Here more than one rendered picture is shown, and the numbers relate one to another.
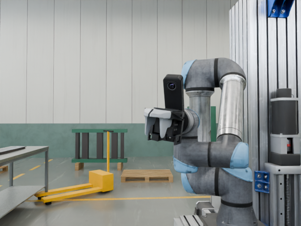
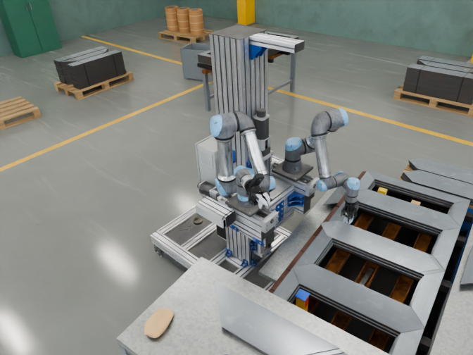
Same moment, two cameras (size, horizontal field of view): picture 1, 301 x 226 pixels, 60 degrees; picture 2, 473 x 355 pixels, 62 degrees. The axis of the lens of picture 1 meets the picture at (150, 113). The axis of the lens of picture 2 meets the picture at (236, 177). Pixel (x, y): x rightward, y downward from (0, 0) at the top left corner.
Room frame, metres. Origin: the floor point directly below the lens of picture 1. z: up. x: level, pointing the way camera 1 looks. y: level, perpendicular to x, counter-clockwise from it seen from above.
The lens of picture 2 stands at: (-0.48, 1.08, 2.62)
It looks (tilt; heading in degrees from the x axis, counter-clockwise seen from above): 34 degrees down; 318
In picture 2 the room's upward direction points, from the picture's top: 3 degrees counter-clockwise
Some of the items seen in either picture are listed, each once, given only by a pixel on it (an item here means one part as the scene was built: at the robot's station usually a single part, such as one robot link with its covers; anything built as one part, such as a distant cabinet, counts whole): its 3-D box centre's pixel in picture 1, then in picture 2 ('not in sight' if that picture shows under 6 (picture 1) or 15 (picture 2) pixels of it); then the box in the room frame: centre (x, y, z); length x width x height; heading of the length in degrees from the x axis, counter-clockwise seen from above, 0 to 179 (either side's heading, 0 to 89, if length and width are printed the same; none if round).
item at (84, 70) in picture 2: not in sight; (91, 70); (6.67, -1.80, 0.28); 1.20 x 0.80 x 0.57; 96
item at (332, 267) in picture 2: not in sight; (343, 251); (0.46, -0.68, 0.70); 1.66 x 0.08 x 0.05; 101
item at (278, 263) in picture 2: not in sight; (317, 222); (0.78, -0.82, 0.67); 1.30 x 0.20 x 0.03; 101
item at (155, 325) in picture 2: not in sight; (158, 322); (0.63, 0.63, 1.07); 0.16 x 0.10 x 0.04; 108
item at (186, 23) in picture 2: not in sight; (184, 22); (8.02, -5.01, 0.35); 1.20 x 0.80 x 0.70; 10
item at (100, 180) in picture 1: (77, 162); not in sight; (5.05, 1.41, 0.61); 1.42 x 0.56 x 1.22; 130
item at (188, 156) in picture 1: (191, 154); (246, 189); (0.80, -0.12, 1.34); 0.11 x 0.08 x 0.11; 69
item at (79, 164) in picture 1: (100, 148); not in sight; (7.72, 1.49, 0.58); 1.60 x 0.60 x 1.17; 90
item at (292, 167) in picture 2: not in sight; (292, 162); (1.04, -0.82, 1.09); 0.15 x 0.15 x 0.10
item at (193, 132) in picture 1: (185, 122); (243, 175); (0.81, -0.11, 1.43); 0.11 x 0.08 x 0.09; 159
